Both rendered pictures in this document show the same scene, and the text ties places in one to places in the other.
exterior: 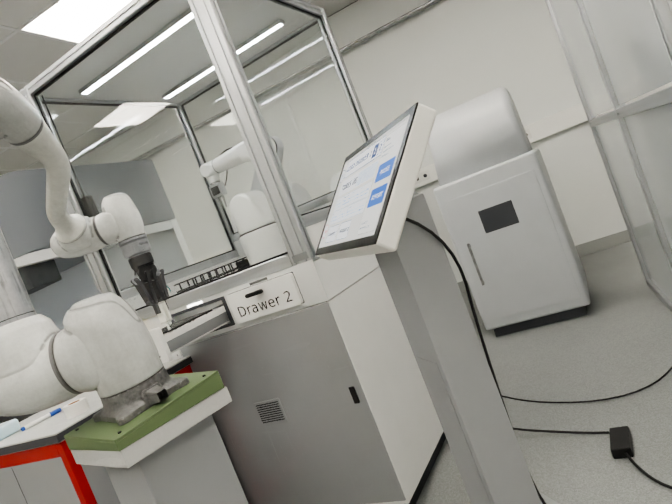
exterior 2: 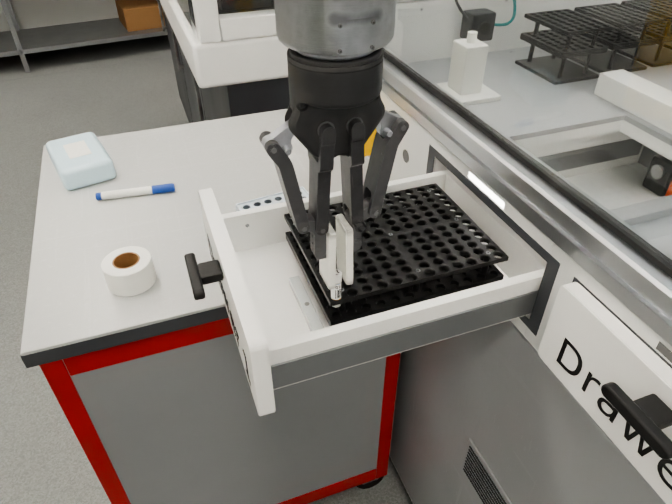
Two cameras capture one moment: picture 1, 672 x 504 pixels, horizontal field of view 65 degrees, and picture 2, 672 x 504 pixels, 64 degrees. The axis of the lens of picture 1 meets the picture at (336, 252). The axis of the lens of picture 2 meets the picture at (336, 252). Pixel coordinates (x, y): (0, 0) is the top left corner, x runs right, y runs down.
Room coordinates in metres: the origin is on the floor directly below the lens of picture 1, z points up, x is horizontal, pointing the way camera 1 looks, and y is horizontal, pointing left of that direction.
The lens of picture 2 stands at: (1.42, 0.32, 1.30)
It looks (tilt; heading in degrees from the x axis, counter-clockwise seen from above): 38 degrees down; 41
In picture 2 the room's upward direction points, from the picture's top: straight up
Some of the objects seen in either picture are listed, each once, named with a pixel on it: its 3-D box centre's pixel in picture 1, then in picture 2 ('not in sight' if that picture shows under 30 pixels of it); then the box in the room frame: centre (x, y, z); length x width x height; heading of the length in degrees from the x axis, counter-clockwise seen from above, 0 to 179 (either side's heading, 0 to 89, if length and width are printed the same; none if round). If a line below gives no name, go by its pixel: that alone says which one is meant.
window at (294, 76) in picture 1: (310, 100); not in sight; (2.15, -0.13, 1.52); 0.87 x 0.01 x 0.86; 152
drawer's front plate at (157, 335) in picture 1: (134, 353); (232, 288); (1.69, 0.72, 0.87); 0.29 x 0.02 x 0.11; 62
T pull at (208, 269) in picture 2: not in sight; (205, 273); (1.67, 0.73, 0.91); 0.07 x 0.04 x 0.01; 62
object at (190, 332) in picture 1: (180, 333); (395, 255); (1.87, 0.62, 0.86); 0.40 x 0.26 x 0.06; 152
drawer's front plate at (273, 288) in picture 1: (263, 299); (658, 426); (1.82, 0.29, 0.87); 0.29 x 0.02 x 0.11; 62
